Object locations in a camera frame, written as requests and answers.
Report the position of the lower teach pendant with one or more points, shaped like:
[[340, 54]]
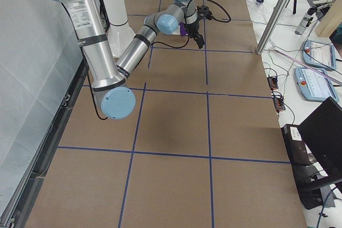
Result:
[[313, 85]]

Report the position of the clear water bottle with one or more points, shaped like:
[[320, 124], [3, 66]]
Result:
[[304, 23]]

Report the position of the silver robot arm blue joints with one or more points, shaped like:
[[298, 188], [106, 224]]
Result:
[[100, 42]]

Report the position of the white curtain sheet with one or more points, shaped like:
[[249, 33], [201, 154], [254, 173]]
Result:
[[39, 57]]

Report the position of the upper small electronics board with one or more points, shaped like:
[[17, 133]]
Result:
[[272, 81]]

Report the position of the teach pendant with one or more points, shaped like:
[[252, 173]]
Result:
[[313, 85], [321, 55]]

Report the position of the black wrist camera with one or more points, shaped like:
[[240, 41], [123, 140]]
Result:
[[204, 12]]

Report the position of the upper teach pendant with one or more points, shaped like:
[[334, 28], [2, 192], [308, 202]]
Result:
[[321, 55]]

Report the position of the black monitor stand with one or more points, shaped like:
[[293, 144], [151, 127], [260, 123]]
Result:
[[313, 187]]

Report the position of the silver aluminium pole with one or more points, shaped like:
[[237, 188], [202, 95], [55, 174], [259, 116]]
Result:
[[278, 9]]

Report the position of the wooden board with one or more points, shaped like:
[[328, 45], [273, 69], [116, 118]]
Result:
[[330, 21]]

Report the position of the purple microfibre towel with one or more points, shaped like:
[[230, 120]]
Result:
[[183, 30]]

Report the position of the small electronics board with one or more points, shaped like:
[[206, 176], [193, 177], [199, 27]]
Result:
[[272, 81], [278, 101]]

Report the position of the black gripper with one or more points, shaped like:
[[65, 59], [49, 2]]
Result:
[[193, 28]]

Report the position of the black laptop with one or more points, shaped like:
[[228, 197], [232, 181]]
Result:
[[321, 133]]

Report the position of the lower small electronics board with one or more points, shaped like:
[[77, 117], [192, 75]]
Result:
[[278, 101]]

